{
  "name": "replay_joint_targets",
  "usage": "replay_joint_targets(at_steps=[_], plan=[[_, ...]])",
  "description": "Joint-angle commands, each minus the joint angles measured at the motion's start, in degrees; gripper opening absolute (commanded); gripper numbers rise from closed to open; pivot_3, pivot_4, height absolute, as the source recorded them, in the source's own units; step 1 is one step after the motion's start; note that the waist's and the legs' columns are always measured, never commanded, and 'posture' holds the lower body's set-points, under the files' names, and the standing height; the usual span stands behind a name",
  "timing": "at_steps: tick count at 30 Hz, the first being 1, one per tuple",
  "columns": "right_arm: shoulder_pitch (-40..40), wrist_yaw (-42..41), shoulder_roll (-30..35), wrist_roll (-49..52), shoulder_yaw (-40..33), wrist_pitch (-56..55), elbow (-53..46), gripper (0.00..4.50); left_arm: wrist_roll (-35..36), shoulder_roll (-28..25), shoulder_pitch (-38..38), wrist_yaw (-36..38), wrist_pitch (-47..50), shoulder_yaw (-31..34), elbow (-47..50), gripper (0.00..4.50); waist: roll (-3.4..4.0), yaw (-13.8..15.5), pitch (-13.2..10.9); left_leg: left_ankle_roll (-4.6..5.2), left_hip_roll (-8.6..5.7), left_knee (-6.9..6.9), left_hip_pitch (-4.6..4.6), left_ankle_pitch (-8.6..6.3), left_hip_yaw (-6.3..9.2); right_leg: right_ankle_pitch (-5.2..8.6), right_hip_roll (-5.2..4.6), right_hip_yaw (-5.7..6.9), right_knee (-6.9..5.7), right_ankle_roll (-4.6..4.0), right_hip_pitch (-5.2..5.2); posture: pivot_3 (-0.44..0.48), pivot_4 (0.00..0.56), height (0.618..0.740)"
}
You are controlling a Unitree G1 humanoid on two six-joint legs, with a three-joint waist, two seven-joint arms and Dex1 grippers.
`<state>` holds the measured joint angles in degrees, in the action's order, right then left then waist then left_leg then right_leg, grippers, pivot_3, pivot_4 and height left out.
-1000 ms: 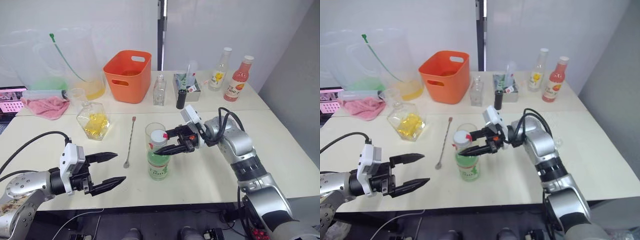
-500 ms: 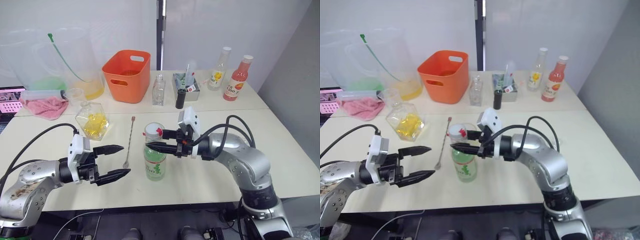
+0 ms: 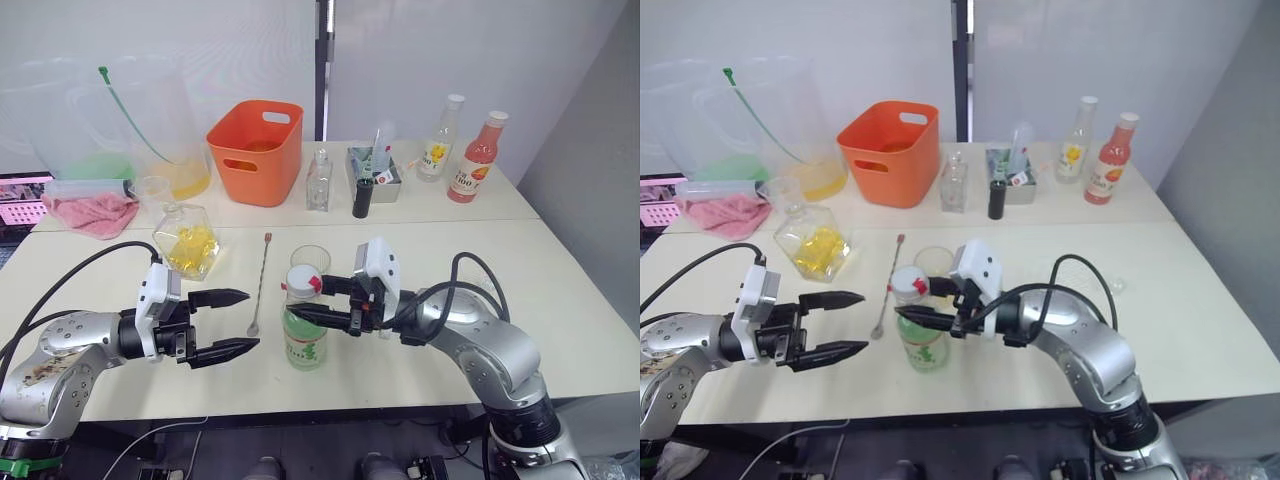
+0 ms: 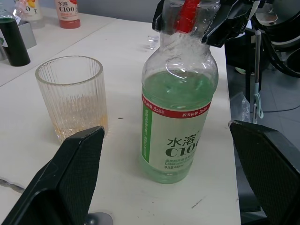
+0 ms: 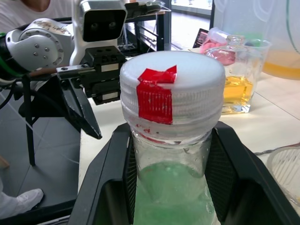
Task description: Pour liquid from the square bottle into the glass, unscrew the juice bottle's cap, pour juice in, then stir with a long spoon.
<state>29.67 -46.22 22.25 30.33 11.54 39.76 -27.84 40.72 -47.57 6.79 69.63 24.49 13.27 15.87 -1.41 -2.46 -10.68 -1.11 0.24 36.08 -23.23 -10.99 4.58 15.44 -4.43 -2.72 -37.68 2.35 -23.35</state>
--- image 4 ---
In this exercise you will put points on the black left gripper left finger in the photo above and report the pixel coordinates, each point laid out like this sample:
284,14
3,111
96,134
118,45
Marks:
58,178

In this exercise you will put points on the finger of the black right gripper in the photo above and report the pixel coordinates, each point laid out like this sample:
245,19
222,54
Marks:
158,22
227,25

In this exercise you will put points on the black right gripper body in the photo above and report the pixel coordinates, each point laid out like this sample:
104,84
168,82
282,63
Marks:
236,2

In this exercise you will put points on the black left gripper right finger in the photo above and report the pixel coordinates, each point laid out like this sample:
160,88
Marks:
269,164

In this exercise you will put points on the green juice bottle white label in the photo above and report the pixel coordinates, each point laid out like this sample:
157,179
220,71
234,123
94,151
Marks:
173,131

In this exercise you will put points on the pink juice bottle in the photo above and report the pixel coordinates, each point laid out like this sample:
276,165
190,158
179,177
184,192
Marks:
68,16

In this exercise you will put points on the white bottle with yellow print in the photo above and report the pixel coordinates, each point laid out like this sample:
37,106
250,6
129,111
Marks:
35,11

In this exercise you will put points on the dark green bottle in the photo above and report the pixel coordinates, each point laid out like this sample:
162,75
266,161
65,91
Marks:
14,47

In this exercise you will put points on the small clear glass stopper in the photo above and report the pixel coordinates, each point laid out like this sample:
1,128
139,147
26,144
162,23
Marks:
153,42

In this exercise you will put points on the crumpled clear plastic bag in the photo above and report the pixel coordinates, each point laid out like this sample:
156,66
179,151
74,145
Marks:
241,105

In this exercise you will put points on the grey metal box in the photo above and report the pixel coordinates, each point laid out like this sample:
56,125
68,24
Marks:
27,35

